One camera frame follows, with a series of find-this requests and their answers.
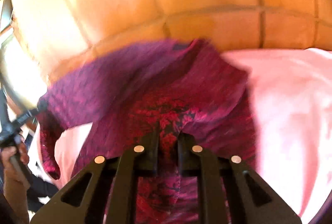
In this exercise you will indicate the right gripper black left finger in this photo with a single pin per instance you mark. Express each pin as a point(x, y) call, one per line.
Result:
point(105, 191)

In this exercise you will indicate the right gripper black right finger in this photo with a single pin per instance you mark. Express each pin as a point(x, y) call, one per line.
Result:
point(230, 192)

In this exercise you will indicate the maroon floral patterned garment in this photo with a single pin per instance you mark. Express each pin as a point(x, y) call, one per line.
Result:
point(165, 88)

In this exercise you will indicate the person's left hand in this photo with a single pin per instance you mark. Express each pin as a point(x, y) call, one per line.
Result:
point(14, 160)

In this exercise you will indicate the pink bed sheet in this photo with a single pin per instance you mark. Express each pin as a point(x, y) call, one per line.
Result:
point(290, 99)

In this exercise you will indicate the wooden panelled wardrobe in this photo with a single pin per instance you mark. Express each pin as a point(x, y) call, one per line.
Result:
point(62, 35)

